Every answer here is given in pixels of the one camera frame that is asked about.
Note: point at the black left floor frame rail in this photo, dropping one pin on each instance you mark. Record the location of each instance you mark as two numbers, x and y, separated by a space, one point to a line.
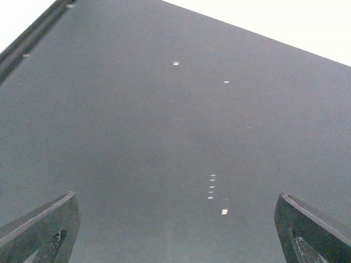
13 55

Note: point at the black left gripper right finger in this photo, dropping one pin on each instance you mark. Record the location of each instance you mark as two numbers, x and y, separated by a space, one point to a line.
308 235

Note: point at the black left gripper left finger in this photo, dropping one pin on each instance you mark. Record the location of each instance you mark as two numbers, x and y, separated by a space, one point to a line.
49 232

